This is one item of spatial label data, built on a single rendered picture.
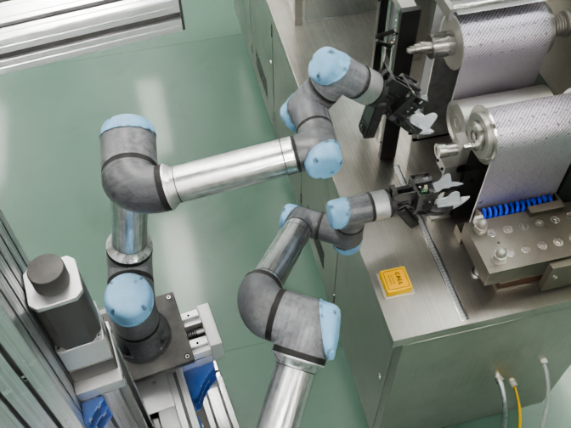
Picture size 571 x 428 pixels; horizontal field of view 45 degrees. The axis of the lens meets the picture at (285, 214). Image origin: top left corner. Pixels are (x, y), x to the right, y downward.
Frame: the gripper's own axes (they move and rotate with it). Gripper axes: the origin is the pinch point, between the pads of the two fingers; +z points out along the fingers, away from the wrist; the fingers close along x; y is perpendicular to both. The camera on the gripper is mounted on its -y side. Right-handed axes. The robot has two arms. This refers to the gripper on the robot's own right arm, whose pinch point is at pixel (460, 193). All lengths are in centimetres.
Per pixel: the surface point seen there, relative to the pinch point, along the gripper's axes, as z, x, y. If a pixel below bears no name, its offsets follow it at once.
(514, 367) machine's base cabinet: 18, -28, -57
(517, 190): 15.5, -1.5, -1.8
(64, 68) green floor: -120, 209, -110
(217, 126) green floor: -48, 146, -110
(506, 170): 10.0, -1.4, 8.0
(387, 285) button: -22.2, -12.7, -16.7
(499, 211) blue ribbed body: 10.5, -4.0, -6.3
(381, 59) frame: -8.3, 42.6, 10.7
